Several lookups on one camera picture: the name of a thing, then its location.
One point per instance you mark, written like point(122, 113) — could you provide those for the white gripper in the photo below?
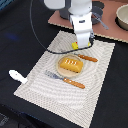
point(82, 26)

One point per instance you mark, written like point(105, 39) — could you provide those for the orange toy bread loaf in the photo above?
point(71, 64)

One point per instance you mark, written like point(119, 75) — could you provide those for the white fish-shaped toy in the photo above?
point(17, 76)

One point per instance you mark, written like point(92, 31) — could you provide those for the grey round bowl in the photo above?
point(97, 10)

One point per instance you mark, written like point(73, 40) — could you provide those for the yellow box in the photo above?
point(75, 45)

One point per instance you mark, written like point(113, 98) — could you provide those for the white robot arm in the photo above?
point(75, 7)

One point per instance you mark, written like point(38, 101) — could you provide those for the grey spoon in bowl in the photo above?
point(101, 22)

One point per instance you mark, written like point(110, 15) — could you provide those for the dark grey cooking pot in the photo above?
point(64, 13)

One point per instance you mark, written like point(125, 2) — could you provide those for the pink stove board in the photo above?
point(108, 17)

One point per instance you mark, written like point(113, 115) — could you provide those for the beige bowl on stove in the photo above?
point(122, 15)

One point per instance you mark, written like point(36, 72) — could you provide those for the tan round plate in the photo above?
point(64, 72)

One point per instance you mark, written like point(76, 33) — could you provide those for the beige woven placemat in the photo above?
point(67, 101)

